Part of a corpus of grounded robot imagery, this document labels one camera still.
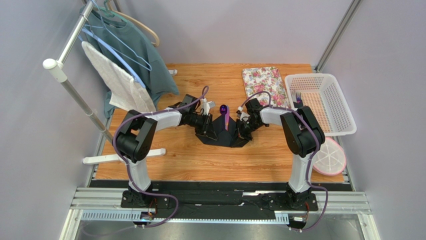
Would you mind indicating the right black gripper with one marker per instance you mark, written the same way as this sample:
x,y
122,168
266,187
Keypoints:
x,y
242,127

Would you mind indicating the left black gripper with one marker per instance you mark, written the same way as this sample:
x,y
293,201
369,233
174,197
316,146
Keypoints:
x,y
207,129

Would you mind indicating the iridescent knife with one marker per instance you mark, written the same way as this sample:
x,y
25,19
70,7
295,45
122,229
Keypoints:
x,y
226,122

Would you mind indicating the black paper napkin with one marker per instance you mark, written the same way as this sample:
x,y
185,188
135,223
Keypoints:
x,y
223,138

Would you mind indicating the purple spoon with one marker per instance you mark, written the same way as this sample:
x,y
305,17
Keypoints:
x,y
224,110

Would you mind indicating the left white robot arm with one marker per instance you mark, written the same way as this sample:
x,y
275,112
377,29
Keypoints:
x,y
133,139

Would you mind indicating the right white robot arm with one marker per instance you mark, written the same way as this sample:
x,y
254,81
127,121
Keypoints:
x,y
303,136

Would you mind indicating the floral tray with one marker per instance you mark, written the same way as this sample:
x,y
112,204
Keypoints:
x,y
266,79

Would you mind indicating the purple fork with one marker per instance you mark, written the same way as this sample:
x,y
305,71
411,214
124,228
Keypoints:
x,y
297,99

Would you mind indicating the white plastic basket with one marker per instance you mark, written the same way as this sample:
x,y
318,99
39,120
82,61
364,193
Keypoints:
x,y
322,93

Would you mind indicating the white towel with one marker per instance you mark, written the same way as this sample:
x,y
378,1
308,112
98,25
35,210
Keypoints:
x,y
126,92

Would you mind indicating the pink rimmed mesh cover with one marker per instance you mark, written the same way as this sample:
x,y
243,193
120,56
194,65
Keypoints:
x,y
331,159

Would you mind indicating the blue hanger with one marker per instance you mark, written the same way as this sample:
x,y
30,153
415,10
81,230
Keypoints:
x,y
88,30

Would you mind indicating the teal shirt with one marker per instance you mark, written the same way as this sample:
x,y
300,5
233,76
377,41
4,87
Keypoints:
x,y
159,81

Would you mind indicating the wooden hanger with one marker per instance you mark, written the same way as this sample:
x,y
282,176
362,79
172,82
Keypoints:
x,y
114,7

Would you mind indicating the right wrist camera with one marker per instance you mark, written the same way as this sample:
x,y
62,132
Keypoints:
x,y
241,115

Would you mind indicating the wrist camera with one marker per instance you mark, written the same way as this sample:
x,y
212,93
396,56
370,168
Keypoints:
x,y
206,106
241,115

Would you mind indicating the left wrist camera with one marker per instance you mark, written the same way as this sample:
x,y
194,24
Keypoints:
x,y
206,106

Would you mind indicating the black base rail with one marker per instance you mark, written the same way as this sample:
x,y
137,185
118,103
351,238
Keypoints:
x,y
222,201

